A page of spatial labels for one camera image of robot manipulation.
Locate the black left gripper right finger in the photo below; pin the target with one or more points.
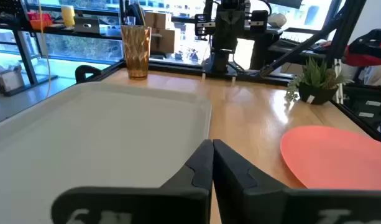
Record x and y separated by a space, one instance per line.
240 186

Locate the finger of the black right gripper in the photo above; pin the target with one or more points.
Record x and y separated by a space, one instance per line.
236 32
222 32

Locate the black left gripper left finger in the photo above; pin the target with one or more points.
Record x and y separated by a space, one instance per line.
190 183

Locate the amber faceted plastic cup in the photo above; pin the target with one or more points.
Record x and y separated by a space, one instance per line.
136 53

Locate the pink round plate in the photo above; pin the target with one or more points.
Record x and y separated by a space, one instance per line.
333 155

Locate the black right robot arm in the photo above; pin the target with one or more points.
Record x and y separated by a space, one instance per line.
222 60

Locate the grey plastic tray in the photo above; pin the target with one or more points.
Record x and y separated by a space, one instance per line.
84 140

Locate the white rounded object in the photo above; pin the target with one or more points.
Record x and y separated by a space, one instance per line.
277 20

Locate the cardboard box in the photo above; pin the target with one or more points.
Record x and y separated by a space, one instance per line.
167 40
159 20

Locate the potted succulent plant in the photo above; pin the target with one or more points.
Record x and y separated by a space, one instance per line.
317 93

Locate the red and black object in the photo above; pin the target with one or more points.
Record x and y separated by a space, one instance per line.
367 49

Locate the grey box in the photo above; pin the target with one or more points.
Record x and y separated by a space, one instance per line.
86 25

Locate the yellow cylinder container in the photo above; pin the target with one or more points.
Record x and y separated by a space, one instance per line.
68 15

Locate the red orange bin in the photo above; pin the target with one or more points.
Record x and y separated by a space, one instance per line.
39 21

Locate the black shelf rack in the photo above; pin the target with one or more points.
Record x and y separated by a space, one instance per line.
24 56

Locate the white box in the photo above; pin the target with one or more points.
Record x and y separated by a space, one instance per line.
8 81

